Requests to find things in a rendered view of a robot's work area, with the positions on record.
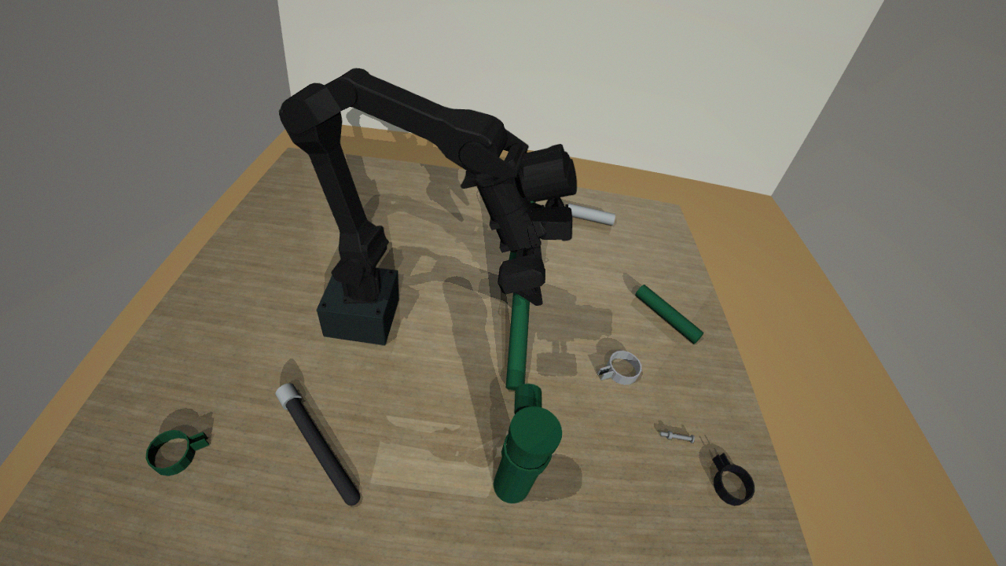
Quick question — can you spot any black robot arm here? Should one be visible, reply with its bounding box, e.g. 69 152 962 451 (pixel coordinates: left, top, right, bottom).
279 68 578 303

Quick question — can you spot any grey bolt with nut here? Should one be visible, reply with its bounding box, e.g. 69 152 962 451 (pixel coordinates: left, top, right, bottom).
660 431 695 443

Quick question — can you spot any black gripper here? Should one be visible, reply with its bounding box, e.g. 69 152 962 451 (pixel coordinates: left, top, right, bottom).
489 198 545 306

